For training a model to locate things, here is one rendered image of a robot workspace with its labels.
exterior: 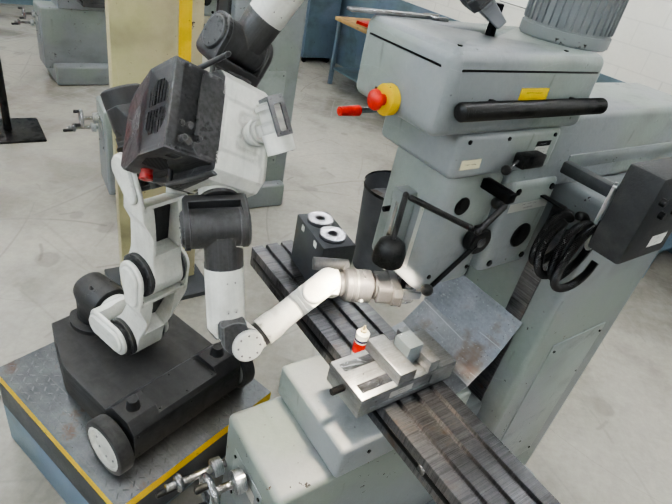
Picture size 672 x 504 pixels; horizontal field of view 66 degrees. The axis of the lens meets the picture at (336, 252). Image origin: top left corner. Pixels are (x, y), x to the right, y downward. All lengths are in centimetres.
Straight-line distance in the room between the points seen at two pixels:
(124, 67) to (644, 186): 215
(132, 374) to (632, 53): 502
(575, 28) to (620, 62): 451
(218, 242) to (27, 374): 131
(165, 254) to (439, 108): 98
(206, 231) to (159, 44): 163
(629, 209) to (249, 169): 82
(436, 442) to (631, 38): 482
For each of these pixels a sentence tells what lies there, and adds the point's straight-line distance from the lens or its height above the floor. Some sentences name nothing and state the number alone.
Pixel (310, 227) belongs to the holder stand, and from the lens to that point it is 176.
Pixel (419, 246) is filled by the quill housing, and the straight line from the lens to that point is 123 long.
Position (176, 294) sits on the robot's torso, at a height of 91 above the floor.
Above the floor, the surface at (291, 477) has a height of 76.
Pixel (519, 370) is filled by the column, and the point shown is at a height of 97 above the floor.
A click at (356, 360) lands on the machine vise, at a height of 103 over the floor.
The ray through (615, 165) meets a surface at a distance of 166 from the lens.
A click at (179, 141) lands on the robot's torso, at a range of 113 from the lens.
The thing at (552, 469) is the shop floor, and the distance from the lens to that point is 293.
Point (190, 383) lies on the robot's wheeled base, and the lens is 195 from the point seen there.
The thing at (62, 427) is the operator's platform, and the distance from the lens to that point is 213.
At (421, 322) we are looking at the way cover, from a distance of 182.
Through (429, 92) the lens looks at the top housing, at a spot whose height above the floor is 181.
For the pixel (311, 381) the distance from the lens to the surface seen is 160.
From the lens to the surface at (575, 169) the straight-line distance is 140.
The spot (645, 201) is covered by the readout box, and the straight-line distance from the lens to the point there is 123.
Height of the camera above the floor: 204
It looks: 33 degrees down
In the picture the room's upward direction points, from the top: 12 degrees clockwise
